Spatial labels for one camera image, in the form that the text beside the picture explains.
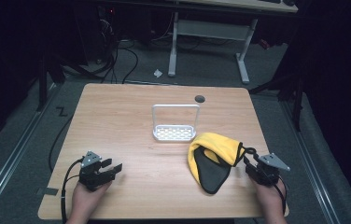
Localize black floor cable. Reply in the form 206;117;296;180
48;114;75;174

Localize white-legged wooden desk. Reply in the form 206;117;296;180
166;0;300;86

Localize yellow and grey towel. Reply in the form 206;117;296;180
187;132;246;196

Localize white towel rack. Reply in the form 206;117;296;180
151;104;202;143

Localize metal floor rail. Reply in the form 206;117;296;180
0;83;60;218
279;100;342;224

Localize black metal stand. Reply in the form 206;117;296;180
248;69;306;133
35;50;67;113

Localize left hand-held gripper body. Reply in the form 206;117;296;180
78;150;118;192

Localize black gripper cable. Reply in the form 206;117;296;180
60;157;85;224
274;182;289;217

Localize person's right hand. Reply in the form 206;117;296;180
250;176;288;217

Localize black tape strip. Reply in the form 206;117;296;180
43;187;60;197

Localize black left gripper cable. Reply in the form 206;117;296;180
60;157;85;224

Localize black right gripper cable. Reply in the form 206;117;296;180
274;182;289;217

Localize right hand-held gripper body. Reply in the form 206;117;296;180
245;152;291;188

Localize small red object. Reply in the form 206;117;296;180
258;38;272;51

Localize person's left hand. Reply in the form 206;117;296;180
70;179;113;217

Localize bundle of black cables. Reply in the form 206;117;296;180
93;7;140;85

